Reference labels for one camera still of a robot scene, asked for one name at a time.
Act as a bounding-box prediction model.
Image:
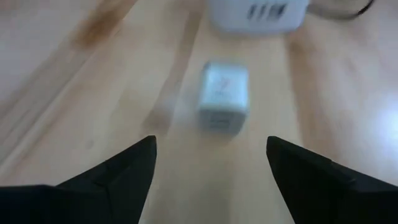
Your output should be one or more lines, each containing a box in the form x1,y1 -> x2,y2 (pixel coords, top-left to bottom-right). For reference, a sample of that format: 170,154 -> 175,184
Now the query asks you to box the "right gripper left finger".
0,135 -> 158,224

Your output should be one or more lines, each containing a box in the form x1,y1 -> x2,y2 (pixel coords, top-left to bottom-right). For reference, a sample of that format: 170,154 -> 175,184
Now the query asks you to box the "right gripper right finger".
266,136 -> 398,224

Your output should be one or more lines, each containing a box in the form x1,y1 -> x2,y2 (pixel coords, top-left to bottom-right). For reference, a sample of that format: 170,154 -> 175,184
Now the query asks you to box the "small white USB charger cube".
197,61 -> 251,136

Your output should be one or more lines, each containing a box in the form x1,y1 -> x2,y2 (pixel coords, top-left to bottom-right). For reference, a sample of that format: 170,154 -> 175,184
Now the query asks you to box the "white USB charging hub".
206,0 -> 310,34

